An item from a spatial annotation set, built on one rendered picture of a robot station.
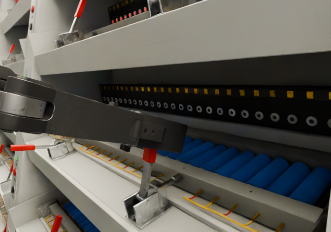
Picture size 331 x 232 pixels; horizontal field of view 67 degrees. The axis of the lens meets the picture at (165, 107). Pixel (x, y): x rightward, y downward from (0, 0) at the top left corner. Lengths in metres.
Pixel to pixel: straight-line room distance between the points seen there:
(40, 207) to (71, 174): 0.31
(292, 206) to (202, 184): 0.08
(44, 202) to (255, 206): 0.57
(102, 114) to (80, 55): 0.25
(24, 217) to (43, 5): 0.50
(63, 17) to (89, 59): 0.33
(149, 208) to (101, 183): 0.11
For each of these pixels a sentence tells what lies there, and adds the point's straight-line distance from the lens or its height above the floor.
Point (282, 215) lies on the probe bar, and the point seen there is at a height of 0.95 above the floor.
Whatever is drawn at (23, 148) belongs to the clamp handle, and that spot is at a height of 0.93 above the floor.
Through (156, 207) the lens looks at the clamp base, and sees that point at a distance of 0.26.
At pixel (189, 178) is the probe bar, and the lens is 0.28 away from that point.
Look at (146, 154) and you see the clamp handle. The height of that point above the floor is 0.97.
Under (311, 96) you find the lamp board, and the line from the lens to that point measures 0.30.
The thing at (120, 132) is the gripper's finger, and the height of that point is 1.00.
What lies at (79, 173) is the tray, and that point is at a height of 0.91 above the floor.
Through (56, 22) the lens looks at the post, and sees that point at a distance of 0.69.
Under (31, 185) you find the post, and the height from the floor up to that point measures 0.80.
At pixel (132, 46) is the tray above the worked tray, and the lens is 0.28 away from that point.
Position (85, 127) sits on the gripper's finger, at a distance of 0.16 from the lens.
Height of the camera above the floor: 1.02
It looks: level
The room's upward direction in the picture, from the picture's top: 6 degrees clockwise
